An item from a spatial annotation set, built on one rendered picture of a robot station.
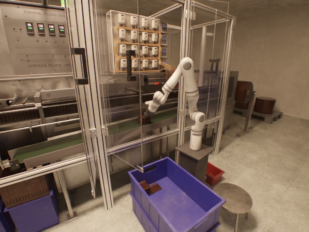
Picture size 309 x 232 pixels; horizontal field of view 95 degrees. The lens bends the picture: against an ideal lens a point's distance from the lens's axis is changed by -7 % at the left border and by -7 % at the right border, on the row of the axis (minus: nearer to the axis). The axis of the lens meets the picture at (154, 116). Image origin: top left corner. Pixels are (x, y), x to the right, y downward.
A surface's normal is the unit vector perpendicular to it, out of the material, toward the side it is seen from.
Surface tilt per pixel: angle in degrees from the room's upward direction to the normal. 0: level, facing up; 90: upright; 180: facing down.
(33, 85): 90
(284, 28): 90
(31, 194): 90
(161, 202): 0
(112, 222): 0
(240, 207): 0
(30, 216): 90
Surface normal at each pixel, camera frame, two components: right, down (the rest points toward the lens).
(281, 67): -0.83, 0.18
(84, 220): 0.00, -0.95
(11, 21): 0.56, 0.25
